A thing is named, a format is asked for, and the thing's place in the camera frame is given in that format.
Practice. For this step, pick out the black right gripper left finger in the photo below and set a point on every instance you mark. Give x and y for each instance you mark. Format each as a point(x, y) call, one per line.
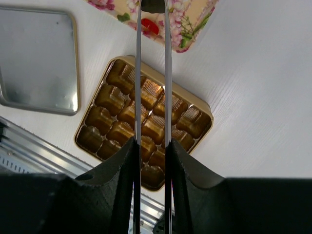
point(96, 202)

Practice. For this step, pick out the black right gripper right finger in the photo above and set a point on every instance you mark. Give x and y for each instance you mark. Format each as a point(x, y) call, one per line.
point(207, 203)

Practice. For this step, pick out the metal tongs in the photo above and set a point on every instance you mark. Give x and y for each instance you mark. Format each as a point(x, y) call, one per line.
point(168, 124)

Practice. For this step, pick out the dark leaf chocolate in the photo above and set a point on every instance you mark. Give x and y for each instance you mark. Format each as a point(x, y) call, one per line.
point(153, 6)

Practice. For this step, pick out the gold chocolate tin box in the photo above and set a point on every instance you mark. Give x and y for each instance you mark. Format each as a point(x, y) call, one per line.
point(109, 120)

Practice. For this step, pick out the silver tin lid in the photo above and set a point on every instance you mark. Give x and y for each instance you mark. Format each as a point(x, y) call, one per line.
point(39, 68)

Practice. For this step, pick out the red candy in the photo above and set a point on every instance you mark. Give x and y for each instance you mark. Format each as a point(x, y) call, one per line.
point(150, 26)

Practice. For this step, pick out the floral rectangular tray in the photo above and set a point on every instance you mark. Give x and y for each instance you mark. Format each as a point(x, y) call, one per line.
point(187, 18)

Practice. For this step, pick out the aluminium front rail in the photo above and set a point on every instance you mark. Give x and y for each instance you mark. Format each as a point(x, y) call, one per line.
point(23, 152)

